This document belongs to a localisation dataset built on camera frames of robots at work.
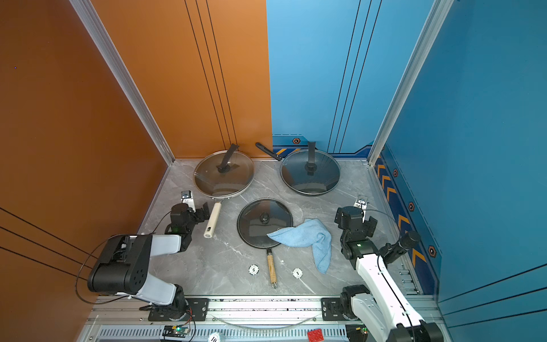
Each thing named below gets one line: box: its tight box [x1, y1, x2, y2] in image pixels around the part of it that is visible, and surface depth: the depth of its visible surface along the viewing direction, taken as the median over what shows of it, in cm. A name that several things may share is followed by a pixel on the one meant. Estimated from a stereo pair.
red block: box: [307, 328, 325, 342], surface depth 69 cm
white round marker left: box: [247, 264, 260, 276], surface depth 84 cm
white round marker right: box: [292, 267, 304, 279], surface depth 83 cm
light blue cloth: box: [267, 218, 332, 274], surface depth 89 cm
